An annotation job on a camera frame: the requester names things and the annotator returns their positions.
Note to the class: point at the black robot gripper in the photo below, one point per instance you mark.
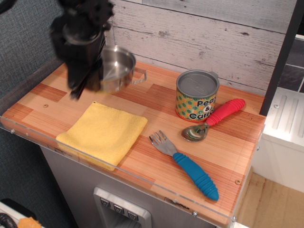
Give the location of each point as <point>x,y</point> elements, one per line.
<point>80,48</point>

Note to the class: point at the small stainless steel pan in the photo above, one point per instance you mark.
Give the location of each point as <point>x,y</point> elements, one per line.
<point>118,70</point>

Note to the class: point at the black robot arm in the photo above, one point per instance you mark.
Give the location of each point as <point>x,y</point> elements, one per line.
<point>93,13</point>

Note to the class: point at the yellow folded cloth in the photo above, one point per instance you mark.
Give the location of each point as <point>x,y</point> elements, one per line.
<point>103,133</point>

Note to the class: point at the clear acrylic edge guard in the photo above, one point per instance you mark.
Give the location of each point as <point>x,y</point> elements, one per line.
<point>77,177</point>

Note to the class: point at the peas and carrots toy can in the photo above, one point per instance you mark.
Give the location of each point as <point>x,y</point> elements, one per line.
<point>196,93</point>

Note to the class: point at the grey toy fridge dispenser panel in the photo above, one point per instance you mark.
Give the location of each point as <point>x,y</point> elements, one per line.
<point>116,212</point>

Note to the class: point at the orange black object corner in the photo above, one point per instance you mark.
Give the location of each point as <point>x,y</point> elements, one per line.
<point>14,215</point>

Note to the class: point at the white toy sink unit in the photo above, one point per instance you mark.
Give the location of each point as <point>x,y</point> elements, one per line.
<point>279,155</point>

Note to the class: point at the blue handled fork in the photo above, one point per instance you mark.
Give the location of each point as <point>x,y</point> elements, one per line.
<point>199,177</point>

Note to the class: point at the red handled spoon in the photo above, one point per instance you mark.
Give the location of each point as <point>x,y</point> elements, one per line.
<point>199,132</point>

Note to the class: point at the dark right vertical post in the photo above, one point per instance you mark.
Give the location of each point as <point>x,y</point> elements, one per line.
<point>292,30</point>

